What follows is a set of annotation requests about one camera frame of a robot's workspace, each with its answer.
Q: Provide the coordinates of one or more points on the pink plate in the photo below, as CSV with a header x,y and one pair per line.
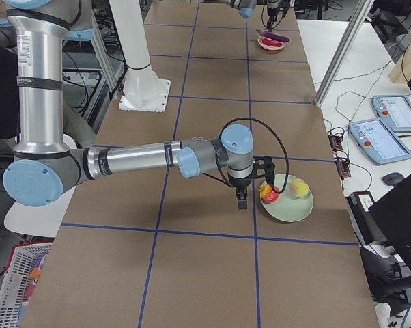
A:
x,y
268,48

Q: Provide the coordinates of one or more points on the black laptop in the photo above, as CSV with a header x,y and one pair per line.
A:
x,y
392,214

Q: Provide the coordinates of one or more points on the orange terminal block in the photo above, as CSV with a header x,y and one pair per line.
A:
x,y
335,142

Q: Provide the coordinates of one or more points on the purple eggplant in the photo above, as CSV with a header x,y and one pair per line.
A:
x,y
273,36

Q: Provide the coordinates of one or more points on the peach fruit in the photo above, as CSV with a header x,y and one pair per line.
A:
x,y
299,188

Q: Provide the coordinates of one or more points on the white plastic basket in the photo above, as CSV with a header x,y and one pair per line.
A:
x,y
19,281

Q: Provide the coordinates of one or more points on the white chair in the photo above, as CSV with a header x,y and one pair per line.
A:
x,y
41,221

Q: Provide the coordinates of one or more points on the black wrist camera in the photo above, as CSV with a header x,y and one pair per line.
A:
x,y
263,167

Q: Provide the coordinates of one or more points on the aluminium frame post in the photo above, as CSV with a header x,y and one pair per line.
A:
x,y
362,9

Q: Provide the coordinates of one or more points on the black computer mouse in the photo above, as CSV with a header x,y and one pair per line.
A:
x,y
392,179

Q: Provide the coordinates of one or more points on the green plate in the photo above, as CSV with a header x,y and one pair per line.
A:
x,y
289,208

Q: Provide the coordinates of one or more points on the far teach pendant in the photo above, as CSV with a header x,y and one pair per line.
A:
x,y
394,111

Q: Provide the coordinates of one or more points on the teach pendant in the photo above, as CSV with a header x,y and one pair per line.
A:
x,y
394,111
379,142

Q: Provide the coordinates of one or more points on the near teach pendant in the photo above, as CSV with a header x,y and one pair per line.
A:
x,y
379,142

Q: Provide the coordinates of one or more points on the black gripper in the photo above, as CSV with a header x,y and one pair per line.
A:
x,y
271,7
239,184

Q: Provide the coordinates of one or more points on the red pomegranate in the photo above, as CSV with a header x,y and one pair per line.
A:
x,y
268,195

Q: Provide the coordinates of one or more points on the red chili pepper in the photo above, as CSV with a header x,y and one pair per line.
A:
x,y
271,43

